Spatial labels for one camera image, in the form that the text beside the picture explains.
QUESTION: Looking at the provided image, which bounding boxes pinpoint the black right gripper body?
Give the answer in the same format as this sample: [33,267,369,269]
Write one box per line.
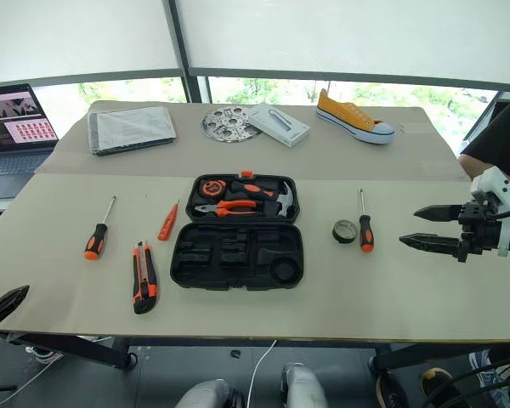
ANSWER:
[457,201,502,256]

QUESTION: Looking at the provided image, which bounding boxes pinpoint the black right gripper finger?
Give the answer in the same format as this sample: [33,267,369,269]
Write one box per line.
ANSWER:
[399,232,468,263]
[413,204,464,222]

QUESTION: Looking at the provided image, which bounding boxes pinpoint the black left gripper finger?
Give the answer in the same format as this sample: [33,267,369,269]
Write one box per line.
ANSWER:
[0,285,31,331]

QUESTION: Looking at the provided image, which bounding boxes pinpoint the slim black orange screwdriver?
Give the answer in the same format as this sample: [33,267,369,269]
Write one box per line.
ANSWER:
[356,188,374,252]

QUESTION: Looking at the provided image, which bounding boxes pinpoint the large black orange screwdriver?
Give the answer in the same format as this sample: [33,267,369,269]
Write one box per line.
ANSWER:
[83,195,118,261]

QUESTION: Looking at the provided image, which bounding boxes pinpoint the orange black utility knife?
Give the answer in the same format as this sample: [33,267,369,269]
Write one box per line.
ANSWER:
[131,240,159,315]

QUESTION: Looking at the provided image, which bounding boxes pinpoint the orange voltage tester pen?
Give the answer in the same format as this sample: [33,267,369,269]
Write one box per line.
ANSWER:
[157,200,181,242]

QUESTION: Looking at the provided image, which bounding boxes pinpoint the black tool case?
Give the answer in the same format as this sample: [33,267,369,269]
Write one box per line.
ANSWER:
[169,169,306,292]

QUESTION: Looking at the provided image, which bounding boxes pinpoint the person in black shirt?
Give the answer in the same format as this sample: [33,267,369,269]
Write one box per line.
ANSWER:
[457,91,510,186]

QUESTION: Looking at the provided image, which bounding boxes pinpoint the black electrical tape roll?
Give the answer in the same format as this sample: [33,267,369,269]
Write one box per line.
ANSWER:
[332,219,359,246]

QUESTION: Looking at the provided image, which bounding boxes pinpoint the yellow canvas sneaker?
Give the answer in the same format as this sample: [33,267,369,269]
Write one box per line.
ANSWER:
[314,88,396,145]

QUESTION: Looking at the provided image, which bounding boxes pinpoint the blue white sneaker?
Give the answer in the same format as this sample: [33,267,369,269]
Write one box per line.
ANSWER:
[468,350,510,405]

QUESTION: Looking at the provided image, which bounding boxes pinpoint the black yellow shoe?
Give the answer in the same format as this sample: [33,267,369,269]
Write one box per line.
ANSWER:
[419,367,456,408]

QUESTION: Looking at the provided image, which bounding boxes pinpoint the open black laptop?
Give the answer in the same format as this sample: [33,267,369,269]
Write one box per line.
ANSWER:
[0,82,60,201]

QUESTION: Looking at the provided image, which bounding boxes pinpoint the white flat product box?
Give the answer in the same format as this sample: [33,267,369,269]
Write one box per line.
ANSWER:
[246,102,311,149]

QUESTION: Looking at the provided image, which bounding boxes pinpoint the claw hammer black orange grip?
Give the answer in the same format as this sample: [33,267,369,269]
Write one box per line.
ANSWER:
[231,178,297,220]

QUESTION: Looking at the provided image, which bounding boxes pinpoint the grey rounded shape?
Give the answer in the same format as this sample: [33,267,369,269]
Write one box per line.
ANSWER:
[176,377,231,408]
[280,364,329,408]

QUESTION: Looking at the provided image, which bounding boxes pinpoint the white roller blind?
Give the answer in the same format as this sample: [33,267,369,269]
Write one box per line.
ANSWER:
[0,0,184,86]
[176,0,510,86]

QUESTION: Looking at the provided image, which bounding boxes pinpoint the grey plastic document bag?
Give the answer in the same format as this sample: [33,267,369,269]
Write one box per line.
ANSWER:
[87,105,179,157]

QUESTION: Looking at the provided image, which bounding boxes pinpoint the orange black tape measure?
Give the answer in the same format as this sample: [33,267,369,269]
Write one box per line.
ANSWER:
[197,178,226,197]

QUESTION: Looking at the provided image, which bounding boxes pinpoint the perforated round metal plate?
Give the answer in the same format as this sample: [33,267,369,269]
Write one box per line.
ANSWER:
[201,105,264,145]

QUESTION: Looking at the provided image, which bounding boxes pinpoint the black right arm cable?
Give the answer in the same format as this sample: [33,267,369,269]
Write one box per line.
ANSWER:
[486,203,510,221]

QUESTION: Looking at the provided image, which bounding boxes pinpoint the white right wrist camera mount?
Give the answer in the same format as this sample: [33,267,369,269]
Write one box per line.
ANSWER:
[469,166,510,258]

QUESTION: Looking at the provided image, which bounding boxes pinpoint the black table leg frame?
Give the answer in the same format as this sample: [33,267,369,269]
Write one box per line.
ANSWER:
[0,329,138,371]
[367,343,510,376]

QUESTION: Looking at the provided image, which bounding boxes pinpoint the orange handled pliers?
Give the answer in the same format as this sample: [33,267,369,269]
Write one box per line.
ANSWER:
[194,198,258,218]

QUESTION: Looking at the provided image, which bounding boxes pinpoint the white floor cable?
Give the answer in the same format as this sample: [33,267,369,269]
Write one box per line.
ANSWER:
[246,339,278,408]

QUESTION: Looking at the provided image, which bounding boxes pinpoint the dark window frame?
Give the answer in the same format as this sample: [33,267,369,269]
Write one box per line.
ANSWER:
[0,0,510,107]

